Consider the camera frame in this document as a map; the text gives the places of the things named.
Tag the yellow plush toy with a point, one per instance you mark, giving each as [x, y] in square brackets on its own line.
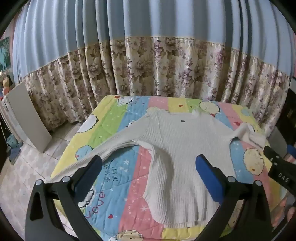
[7, 84]

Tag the blue and floral curtain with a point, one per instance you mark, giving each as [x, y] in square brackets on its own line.
[138, 58]

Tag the blue cloth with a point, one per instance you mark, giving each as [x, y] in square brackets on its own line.
[12, 146]

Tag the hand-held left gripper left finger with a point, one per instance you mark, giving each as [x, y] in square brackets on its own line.
[89, 176]

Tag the colourful cartoon printed blanket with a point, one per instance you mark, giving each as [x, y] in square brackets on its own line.
[129, 176]

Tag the wall poster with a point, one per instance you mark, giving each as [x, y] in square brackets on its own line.
[4, 55]

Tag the grey flat board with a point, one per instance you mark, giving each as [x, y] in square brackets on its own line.
[27, 115]

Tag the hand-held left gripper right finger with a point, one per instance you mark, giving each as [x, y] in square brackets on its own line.
[208, 176]

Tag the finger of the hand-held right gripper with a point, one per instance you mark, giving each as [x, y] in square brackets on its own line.
[281, 171]
[291, 151]

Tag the white ribbed knit sweater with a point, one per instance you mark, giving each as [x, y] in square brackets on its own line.
[178, 148]

